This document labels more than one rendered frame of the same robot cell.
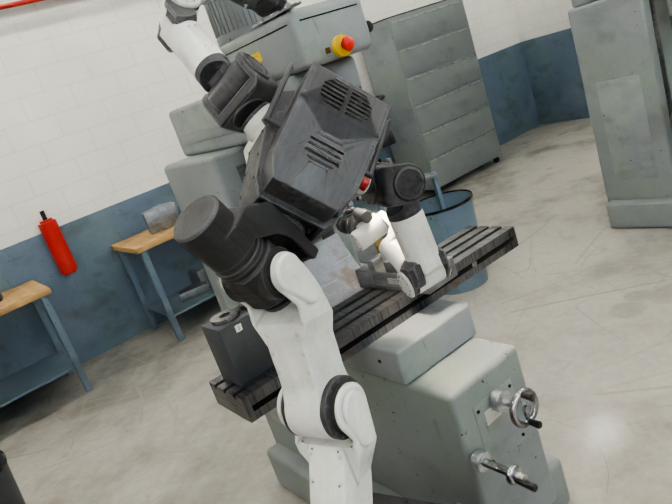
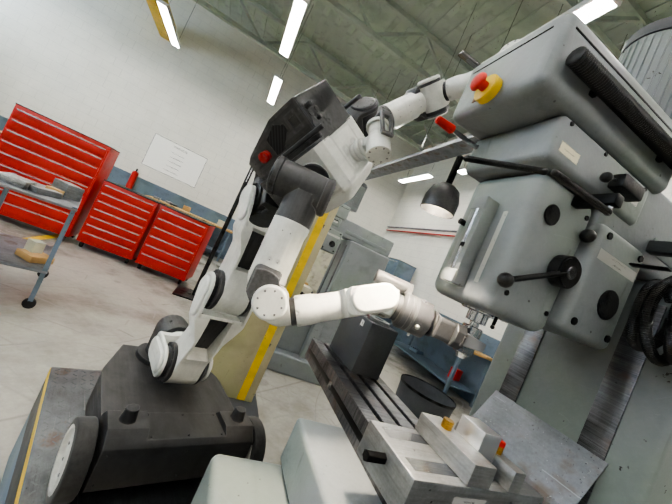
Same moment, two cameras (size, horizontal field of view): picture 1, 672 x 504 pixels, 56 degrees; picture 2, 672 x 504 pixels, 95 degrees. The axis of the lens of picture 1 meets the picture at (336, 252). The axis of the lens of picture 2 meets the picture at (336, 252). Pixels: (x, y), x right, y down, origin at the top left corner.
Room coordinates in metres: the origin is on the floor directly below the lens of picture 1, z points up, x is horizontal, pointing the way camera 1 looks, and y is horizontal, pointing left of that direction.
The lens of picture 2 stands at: (1.82, -0.89, 1.27)
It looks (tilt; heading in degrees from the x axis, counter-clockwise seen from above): 2 degrees up; 102
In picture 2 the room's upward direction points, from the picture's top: 24 degrees clockwise
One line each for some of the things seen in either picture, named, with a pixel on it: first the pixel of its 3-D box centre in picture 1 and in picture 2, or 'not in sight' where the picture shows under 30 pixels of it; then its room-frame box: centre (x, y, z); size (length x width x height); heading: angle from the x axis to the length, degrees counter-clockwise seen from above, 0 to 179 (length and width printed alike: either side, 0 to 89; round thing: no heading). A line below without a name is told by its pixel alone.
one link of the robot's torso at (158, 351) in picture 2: not in sight; (181, 357); (1.19, 0.24, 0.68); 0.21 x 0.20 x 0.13; 141
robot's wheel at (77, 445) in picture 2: not in sight; (73, 457); (1.23, -0.14, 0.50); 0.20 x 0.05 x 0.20; 141
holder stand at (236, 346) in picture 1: (250, 336); (362, 338); (1.80, 0.33, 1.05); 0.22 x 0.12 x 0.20; 124
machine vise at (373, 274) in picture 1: (402, 267); (454, 465); (2.07, -0.20, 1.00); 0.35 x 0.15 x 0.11; 35
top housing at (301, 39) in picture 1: (291, 46); (563, 127); (2.05, -0.08, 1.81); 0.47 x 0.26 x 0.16; 32
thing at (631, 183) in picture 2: not in sight; (616, 185); (2.16, -0.17, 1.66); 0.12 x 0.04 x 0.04; 32
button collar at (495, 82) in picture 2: (342, 45); (487, 89); (1.84, -0.21, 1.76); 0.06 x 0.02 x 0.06; 122
